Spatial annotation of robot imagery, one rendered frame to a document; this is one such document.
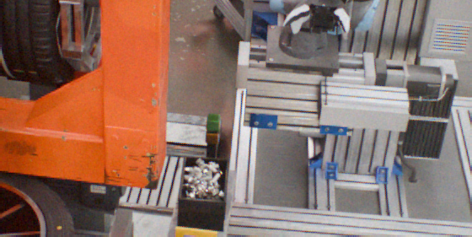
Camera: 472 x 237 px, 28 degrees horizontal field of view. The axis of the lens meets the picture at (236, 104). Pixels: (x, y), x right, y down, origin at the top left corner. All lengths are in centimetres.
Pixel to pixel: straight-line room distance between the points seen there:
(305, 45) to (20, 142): 89
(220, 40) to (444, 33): 167
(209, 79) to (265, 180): 97
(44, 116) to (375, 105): 98
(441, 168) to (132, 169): 128
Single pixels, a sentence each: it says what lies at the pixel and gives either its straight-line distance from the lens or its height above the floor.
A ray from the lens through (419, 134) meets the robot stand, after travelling 343.
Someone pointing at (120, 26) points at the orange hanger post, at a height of 107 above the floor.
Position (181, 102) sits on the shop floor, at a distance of 408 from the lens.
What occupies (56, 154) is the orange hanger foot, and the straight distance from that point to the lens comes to 282.
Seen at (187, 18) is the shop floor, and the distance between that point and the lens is 466.
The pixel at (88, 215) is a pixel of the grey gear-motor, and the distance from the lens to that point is 322.
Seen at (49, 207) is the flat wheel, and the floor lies 50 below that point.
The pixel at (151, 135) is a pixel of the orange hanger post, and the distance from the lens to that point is 270.
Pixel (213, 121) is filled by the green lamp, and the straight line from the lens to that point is 288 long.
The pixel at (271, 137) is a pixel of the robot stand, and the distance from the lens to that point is 357.
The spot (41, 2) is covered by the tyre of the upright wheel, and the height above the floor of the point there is 95.
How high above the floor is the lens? 238
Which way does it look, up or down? 36 degrees down
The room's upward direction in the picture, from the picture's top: 5 degrees clockwise
